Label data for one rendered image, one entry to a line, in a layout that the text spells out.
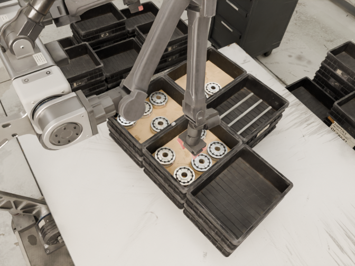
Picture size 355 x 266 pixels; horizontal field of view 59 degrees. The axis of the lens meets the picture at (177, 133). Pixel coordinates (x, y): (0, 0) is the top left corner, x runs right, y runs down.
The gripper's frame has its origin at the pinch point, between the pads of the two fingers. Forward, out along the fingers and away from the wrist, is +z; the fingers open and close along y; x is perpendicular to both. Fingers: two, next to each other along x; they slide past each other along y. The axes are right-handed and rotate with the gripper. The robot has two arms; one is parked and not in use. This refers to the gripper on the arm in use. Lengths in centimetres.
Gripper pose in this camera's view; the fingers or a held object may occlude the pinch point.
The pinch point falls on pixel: (189, 152)
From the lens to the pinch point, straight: 131.2
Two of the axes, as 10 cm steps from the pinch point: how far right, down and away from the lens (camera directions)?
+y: -6.7, -6.3, 3.9
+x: -7.4, 5.0, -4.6
